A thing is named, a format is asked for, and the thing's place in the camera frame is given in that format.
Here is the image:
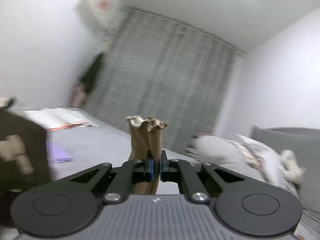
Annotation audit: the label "grey star-print curtain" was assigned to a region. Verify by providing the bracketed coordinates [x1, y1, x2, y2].
[85, 7, 247, 155]

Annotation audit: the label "white pink patterned bag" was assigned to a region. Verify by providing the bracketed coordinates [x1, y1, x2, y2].
[75, 0, 123, 34]

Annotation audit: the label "grey duvet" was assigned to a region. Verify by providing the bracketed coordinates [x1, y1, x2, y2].
[186, 135, 265, 180]

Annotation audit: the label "pink hanging garment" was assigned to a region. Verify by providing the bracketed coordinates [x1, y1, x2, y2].
[69, 84, 90, 108]

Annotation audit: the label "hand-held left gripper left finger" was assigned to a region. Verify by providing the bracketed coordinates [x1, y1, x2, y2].
[57, 159, 154, 203]

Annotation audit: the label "white printed pillow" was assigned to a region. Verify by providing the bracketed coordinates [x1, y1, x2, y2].
[236, 134, 300, 198]

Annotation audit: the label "cream plush toy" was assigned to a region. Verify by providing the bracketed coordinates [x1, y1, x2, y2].
[280, 149, 307, 184]

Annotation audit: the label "purple folded cloth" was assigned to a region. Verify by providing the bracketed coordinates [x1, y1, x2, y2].
[49, 142, 74, 163]

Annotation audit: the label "dark hanging garment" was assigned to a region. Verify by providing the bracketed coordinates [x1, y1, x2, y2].
[76, 52, 105, 90]

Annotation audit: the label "tan ribbed knit sweater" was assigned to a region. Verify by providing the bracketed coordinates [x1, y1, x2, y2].
[125, 115, 168, 195]

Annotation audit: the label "grey padded headboard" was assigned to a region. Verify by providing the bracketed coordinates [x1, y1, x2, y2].
[250, 125, 320, 215]

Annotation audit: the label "grey bed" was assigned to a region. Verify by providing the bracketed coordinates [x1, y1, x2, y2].
[46, 115, 320, 240]

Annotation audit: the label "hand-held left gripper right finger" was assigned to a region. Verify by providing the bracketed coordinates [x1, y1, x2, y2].
[161, 151, 255, 203]

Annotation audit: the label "white printed papers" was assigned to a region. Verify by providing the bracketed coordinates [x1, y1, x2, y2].
[24, 107, 99, 132]

